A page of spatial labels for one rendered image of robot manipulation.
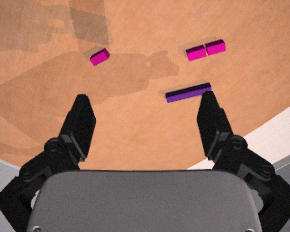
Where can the purple rod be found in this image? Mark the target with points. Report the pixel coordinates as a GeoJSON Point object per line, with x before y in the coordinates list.
{"type": "Point", "coordinates": [187, 92]}

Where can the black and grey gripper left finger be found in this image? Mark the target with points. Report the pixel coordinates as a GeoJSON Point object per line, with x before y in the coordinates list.
{"type": "Point", "coordinates": [60, 154]}

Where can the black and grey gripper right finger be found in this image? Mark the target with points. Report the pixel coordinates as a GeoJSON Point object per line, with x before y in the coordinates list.
{"type": "Point", "coordinates": [230, 152]}

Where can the magenta rod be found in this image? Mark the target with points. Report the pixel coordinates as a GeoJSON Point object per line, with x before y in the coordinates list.
{"type": "Point", "coordinates": [99, 57]}
{"type": "Point", "coordinates": [215, 47]}
{"type": "Point", "coordinates": [196, 52]}

